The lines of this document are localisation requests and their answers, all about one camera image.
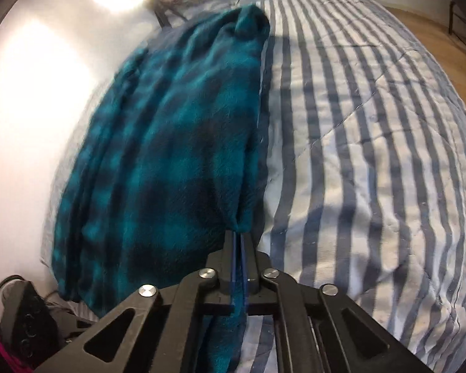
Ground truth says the black metal shoe rack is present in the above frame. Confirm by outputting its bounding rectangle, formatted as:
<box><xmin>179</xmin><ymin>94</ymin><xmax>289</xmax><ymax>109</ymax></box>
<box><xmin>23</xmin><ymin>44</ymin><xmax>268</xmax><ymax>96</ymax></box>
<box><xmin>448</xmin><ymin>2</ymin><xmax>466</xmax><ymax>59</ymax></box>

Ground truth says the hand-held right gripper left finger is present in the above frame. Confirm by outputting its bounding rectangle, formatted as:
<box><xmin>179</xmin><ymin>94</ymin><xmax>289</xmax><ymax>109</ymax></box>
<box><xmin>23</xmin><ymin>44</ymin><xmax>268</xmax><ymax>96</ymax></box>
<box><xmin>35</xmin><ymin>230</ymin><xmax>241</xmax><ymax>373</ymax></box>

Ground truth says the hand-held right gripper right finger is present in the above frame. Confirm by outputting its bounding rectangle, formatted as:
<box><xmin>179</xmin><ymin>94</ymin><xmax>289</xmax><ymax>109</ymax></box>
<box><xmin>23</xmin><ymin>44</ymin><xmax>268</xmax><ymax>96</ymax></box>
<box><xmin>239</xmin><ymin>233</ymin><xmax>432</xmax><ymax>373</ymax></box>

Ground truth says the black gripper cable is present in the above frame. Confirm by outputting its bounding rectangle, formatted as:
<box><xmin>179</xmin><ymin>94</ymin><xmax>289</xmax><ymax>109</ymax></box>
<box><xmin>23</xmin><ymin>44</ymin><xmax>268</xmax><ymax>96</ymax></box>
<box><xmin>0</xmin><ymin>275</ymin><xmax>24</xmax><ymax>319</ymax></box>

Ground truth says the black tripod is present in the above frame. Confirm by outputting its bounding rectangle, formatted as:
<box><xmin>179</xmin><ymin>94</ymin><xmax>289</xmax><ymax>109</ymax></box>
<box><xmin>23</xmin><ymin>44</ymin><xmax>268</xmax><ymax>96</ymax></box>
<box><xmin>151</xmin><ymin>0</ymin><xmax>187</xmax><ymax>28</ymax></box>

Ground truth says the striped grey white blanket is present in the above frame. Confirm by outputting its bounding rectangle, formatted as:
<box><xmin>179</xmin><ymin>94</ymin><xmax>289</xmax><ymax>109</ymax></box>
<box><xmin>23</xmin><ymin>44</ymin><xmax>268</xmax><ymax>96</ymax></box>
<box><xmin>41</xmin><ymin>0</ymin><xmax>466</xmax><ymax>373</ymax></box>

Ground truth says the teal plaid fleece jacket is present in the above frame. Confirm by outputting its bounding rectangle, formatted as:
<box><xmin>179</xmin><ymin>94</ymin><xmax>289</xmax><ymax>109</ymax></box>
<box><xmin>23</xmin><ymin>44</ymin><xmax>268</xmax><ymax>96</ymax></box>
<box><xmin>50</xmin><ymin>4</ymin><xmax>272</xmax><ymax>373</ymax></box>

